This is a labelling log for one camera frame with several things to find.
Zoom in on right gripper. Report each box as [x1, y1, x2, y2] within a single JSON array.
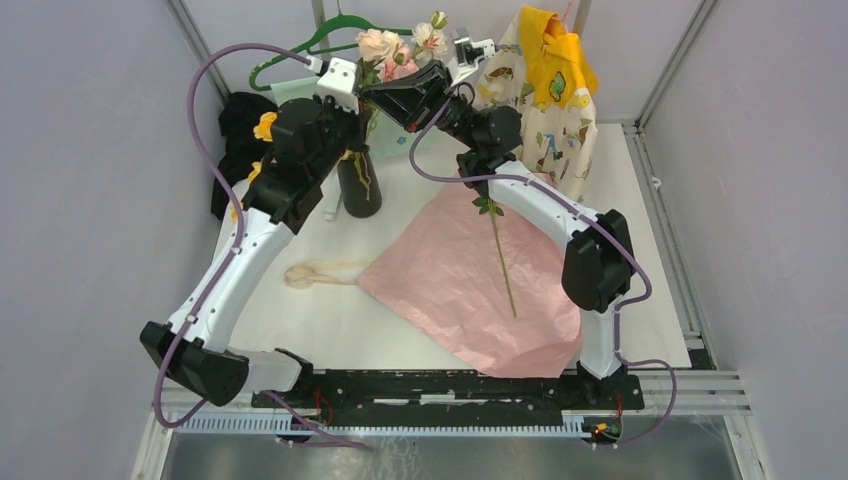
[[357, 61, 479, 152]]

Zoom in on pink peach flower stem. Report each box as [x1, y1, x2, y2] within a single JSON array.
[[472, 196, 518, 318]]

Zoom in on yellow rose stem bunch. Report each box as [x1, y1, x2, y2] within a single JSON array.
[[222, 107, 276, 188]]

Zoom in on pink wrapping paper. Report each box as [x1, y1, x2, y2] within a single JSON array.
[[358, 184, 583, 378]]

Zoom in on beige printed ribbon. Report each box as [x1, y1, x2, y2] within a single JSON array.
[[282, 259, 373, 290]]

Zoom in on cream pink rose stem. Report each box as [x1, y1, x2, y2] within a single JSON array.
[[380, 11, 449, 83]]

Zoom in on single cream rose stem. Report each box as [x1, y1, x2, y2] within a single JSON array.
[[353, 29, 404, 201]]

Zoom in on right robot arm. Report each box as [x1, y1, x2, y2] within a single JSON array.
[[358, 61, 645, 408]]

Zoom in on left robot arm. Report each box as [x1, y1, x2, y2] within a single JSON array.
[[140, 97, 364, 408]]

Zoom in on black cylindrical vase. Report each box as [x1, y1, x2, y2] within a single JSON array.
[[336, 146, 383, 218]]

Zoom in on green cartoon cloth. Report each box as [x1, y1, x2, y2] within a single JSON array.
[[271, 77, 414, 159]]

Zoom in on green clothes hanger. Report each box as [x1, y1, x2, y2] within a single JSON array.
[[248, 14, 412, 92]]

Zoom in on yellow cartoon child jacket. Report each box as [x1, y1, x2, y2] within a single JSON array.
[[475, 5, 598, 201]]

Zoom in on black cloth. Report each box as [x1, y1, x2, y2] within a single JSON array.
[[217, 92, 277, 187]]

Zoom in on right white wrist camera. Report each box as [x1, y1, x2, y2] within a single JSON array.
[[447, 28, 498, 87]]

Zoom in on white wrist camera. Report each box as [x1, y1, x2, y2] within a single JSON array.
[[447, 28, 498, 87], [306, 55, 360, 115]]

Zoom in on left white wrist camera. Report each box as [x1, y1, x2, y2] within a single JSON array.
[[306, 55, 360, 115]]

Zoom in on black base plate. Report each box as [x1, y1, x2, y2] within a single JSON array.
[[279, 366, 645, 427]]

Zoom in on white slotted cable duct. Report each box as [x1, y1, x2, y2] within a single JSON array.
[[155, 370, 750, 440]]

